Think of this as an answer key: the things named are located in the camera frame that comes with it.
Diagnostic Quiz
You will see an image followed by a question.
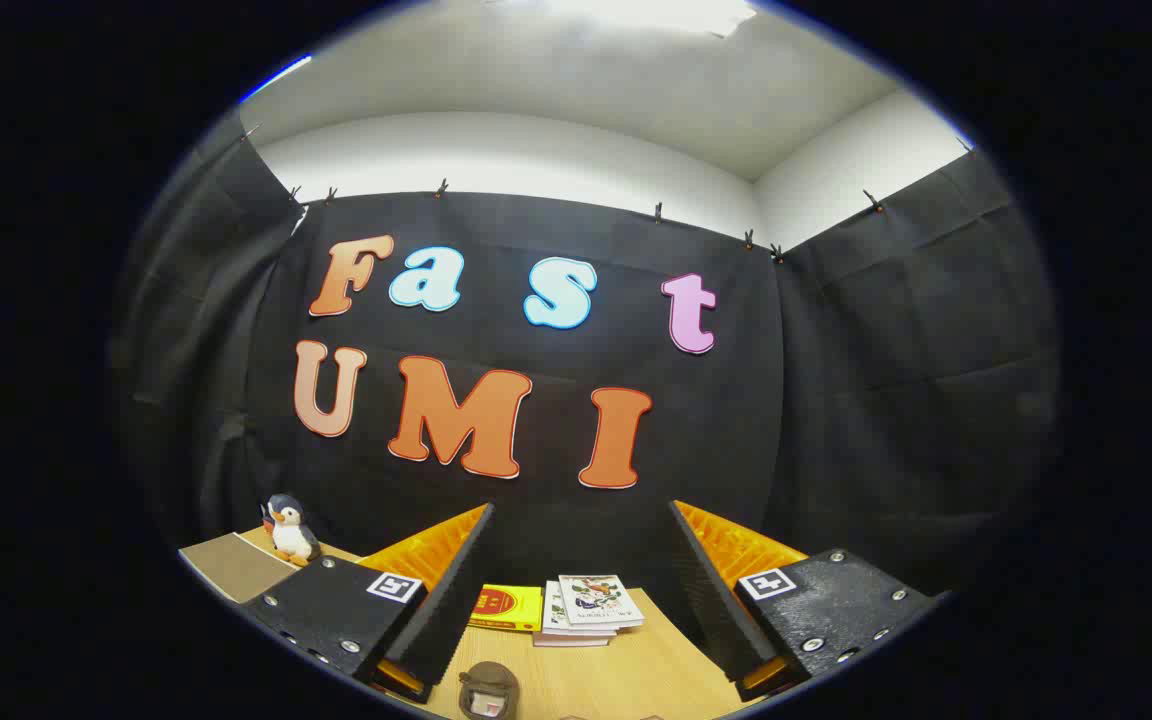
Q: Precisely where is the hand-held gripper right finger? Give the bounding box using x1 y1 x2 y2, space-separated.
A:
669 500 942 701

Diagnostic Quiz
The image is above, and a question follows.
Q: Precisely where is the brown fuzzy slipper shoe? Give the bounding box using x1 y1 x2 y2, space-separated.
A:
459 661 521 720

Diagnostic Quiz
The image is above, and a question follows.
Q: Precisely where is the yellow book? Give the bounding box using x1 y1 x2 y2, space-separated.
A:
468 584 544 633

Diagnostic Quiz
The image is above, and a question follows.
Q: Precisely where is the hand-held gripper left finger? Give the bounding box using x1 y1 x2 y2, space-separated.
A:
241 503 495 704

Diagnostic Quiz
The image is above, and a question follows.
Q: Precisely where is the brown fabric storage box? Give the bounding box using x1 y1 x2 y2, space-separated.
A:
179 533 299 604

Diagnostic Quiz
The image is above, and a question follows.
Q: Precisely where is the white floral cover book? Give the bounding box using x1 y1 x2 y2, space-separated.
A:
558 574 645 629

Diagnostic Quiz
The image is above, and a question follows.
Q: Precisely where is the penguin plush toy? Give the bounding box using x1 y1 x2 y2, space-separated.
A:
261 493 322 568

